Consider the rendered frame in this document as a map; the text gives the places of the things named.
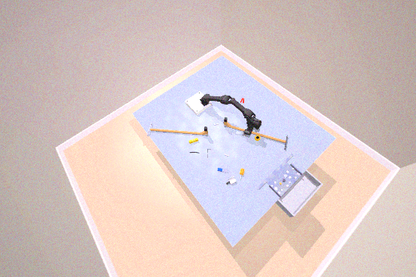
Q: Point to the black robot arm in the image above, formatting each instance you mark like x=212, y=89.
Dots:
x=247, y=113

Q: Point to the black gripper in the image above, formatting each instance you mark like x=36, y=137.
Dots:
x=249, y=129

